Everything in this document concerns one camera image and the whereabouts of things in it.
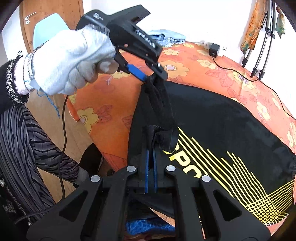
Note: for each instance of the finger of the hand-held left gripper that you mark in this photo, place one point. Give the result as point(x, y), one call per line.
point(160, 69)
point(136, 71)

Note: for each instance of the orange patterned scarf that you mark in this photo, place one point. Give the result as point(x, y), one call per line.
point(253, 25)

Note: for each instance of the blue cloth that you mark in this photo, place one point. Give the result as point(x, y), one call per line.
point(148, 227)

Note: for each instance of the orange floral bedsheet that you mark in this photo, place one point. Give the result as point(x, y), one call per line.
point(111, 129)

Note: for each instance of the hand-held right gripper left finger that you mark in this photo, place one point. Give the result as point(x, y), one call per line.
point(147, 171)

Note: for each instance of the wooden door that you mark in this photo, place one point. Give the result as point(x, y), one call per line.
point(57, 11)

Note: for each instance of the white power strip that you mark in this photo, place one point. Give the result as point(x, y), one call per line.
point(223, 49)

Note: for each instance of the grey folded tripod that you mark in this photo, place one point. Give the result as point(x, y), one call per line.
point(266, 46)

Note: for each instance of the light blue chair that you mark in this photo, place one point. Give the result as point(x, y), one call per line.
point(49, 27)

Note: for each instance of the folded light blue jeans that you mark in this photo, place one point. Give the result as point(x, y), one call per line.
point(167, 37)

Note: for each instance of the green patterned scarf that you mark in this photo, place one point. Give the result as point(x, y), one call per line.
point(280, 23)

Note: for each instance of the person's left hand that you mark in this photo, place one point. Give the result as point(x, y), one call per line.
point(69, 60)

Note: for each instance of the black t-shirt with yellow stripes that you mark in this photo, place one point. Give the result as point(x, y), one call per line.
point(208, 115)

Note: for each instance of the person's left forearm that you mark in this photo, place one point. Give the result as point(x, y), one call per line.
point(13, 78)

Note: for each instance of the black power adapter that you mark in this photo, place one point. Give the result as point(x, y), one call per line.
point(214, 49)

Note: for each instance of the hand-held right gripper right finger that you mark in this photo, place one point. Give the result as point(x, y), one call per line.
point(155, 176)

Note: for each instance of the person's grey striped dress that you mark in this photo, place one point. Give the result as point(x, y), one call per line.
point(20, 143)

